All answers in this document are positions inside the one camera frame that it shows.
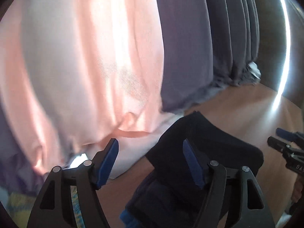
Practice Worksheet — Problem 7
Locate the dark navy pants orange pawprint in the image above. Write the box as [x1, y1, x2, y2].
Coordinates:
[120, 112, 264, 227]

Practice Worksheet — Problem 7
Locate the person's right hand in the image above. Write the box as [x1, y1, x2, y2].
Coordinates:
[291, 175, 303, 203]

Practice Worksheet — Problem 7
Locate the yellow patterned cloth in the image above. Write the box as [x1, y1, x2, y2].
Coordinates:
[7, 185, 84, 228]

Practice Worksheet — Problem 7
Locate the grey hanging curtain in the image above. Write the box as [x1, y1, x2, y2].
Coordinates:
[157, 0, 261, 112]

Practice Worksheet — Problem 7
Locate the white sheer curtain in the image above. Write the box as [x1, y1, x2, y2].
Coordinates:
[1, 0, 178, 179]

